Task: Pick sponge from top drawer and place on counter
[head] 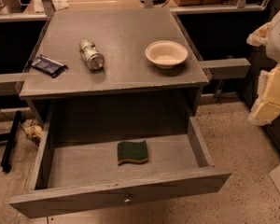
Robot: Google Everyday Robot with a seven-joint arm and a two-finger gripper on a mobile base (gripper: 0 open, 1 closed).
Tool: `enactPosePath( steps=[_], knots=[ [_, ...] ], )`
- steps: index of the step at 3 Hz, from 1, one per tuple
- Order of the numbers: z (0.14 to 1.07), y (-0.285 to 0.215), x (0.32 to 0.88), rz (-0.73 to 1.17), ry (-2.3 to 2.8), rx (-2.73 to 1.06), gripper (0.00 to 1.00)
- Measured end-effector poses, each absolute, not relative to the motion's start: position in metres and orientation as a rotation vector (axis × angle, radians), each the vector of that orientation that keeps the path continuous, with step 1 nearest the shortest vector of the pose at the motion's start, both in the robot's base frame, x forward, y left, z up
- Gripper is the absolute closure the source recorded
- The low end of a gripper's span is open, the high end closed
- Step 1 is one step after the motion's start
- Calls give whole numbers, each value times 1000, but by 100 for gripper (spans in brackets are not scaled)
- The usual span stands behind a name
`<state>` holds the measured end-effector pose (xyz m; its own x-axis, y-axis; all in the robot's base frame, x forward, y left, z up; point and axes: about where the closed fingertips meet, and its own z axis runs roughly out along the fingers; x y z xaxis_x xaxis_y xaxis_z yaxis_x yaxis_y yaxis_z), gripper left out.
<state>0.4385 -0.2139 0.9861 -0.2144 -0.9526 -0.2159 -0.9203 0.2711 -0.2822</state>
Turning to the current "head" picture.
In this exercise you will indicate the white paper bowl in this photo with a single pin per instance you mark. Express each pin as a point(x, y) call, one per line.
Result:
point(166, 54)

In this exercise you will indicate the green yellow sponge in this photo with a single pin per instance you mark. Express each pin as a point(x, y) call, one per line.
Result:
point(132, 152)

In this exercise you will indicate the dark blue snack packet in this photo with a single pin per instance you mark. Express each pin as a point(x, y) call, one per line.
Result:
point(48, 66)

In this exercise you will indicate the black pole on floor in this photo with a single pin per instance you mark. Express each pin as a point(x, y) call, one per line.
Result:
point(6, 166)

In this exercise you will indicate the crumpled beige object on floor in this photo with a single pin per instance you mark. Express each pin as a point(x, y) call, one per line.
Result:
point(35, 132)

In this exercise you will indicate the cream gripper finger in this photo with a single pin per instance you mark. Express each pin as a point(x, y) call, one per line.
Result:
point(260, 36)
point(267, 106)

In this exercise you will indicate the grey open top drawer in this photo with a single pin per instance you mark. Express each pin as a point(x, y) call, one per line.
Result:
point(76, 167)

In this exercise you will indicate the grey wooden cabinet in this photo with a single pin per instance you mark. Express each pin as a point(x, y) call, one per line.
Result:
point(127, 78)

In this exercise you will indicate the crushed silver soda can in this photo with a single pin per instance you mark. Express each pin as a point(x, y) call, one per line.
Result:
point(94, 59)

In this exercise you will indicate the grey side rail left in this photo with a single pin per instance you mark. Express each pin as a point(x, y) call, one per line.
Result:
point(10, 84)

